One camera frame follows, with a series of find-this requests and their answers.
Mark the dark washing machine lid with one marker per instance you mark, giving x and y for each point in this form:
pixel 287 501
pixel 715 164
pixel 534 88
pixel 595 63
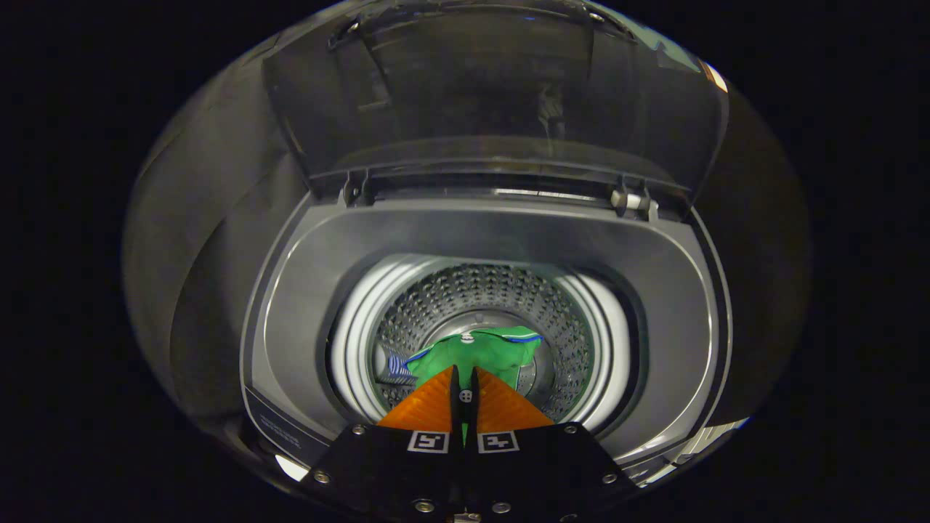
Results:
pixel 472 87

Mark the green polo shirt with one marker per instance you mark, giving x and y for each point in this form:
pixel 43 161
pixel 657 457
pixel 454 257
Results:
pixel 487 356

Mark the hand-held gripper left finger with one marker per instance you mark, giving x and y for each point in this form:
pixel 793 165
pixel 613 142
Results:
pixel 392 472

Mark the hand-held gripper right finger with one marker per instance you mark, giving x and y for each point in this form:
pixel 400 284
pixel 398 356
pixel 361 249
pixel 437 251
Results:
pixel 538 472

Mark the blue white striped garment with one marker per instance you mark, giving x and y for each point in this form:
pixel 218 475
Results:
pixel 399 367

